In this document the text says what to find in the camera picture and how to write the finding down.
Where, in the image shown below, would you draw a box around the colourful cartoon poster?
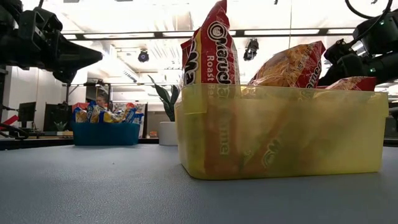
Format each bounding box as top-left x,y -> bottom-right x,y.
111,101 -> 147,138

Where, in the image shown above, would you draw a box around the white plant pot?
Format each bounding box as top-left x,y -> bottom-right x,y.
158,121 -> 178,146

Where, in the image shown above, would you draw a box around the person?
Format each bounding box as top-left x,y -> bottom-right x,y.
95,93 -> 110,110

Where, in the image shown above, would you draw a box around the yellow translucent plastic bin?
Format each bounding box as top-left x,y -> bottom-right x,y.
174,83 -> 389,180

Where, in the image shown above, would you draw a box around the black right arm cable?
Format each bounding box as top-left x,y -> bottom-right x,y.
344,0 -> 393,20

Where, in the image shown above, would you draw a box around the red slanted object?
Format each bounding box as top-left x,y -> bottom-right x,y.
0,114 -> 18,126

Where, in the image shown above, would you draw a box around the green snake plant leaves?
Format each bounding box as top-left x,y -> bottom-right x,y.
147,74 -> 181,123

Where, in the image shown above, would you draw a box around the black vertical post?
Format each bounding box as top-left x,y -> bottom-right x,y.
0,67 -> 9,124

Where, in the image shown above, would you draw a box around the blue Maruchan ramen pack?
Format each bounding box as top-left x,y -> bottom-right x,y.
73,106 -> 89,124
86,100 -> 105,124
102,110 -> 126,124
123,106 -> 146,125

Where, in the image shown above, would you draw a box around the teal blue plastic bin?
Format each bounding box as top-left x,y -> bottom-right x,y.
70,121 -> 141,147

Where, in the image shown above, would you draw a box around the blue-grey table mat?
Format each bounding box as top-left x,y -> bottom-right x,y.
0,144 -> 398,224

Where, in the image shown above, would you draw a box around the red Maruchan ramen pack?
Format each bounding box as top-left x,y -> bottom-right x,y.
179,0 -> 242,175
248,40 -> 326,90
316,75 -> 377,92

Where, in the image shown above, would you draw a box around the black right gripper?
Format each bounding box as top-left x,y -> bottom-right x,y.
317,38 -> 398,86

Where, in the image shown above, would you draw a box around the black hanging overhead camera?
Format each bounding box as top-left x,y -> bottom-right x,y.
243,38 -> 260,62

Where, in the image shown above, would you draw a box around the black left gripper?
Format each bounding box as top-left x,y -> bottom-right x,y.
0,30 -> 103,84

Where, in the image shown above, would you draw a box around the black aluminium table frame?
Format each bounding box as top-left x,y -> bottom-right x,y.
0,123 -> 398,151

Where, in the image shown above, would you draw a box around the black computer monitor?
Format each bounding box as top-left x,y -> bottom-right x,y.
43,103 -> 73,131
17,101 -> 37,128

